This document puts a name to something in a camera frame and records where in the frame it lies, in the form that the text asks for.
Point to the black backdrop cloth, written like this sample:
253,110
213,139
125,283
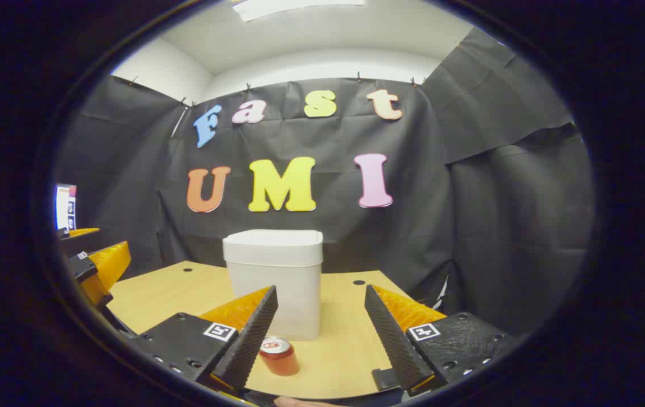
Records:
469,198

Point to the white desktop garbage bin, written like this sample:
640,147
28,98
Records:
274,282

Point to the wooden desktop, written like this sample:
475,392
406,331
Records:
333,350

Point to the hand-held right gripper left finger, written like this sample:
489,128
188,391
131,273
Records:
249,339

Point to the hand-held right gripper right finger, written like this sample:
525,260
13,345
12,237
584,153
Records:
395,345

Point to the ceiling light panel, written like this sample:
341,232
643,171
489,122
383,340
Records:
294,7

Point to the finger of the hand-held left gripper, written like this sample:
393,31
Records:
82,243
104,271

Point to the red pop can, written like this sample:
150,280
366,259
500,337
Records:
280,360

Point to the computer monitor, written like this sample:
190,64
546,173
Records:
65,206

